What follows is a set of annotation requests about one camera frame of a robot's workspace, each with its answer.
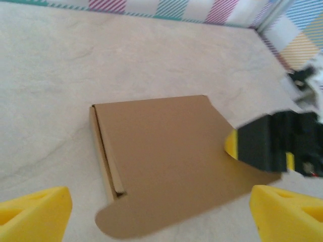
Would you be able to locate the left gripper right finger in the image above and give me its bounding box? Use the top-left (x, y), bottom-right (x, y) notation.
top-left (249, 185), bottom-right (323, 242)

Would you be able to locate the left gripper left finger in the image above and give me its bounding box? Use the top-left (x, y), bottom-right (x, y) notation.
top-left (0, 186), bottom-right (73, 242)

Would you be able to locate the brown cardboard box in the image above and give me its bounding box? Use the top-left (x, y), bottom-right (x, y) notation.
top-left (89, 94), bottom-right (282, 239)

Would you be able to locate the aluminium corner post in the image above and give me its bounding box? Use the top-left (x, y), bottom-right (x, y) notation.
top-left (256, 0), bottom-right (296, 32)

